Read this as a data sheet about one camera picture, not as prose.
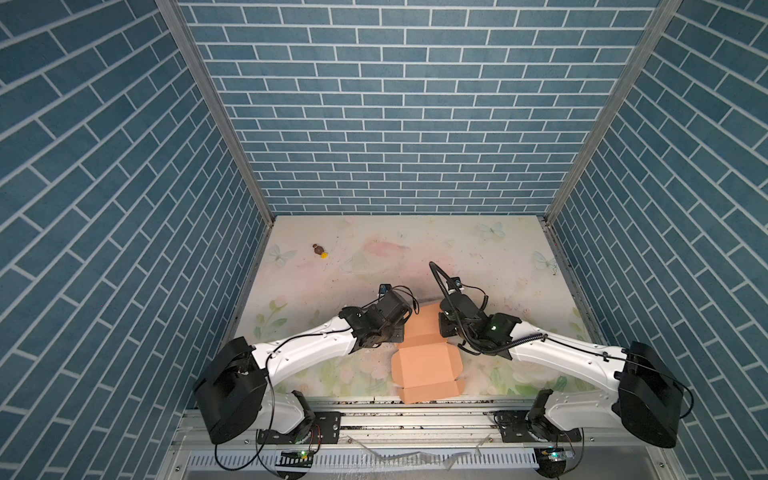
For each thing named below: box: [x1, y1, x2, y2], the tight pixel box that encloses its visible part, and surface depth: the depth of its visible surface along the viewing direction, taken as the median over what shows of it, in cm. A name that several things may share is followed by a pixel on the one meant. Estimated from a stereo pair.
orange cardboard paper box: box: [391, 302, 465, 405], surface depth 82 cm
